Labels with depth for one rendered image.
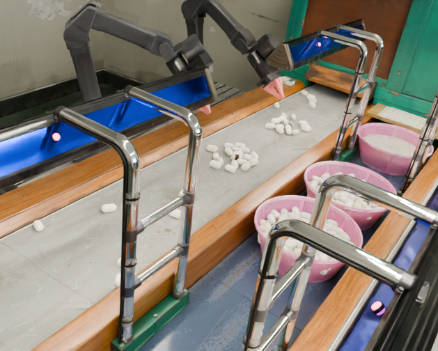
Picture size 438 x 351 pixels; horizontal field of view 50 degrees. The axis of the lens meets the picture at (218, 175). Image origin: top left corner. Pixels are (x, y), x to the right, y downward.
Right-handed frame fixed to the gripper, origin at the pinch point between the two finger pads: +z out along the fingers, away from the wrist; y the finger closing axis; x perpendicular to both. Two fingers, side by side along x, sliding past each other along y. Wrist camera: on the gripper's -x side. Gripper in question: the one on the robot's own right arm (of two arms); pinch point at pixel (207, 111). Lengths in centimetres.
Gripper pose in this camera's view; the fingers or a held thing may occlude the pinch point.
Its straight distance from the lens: 147.3
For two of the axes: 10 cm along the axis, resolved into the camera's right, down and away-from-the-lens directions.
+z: 5.5, 8.4, 0.0
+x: -6.2, 4.1, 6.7
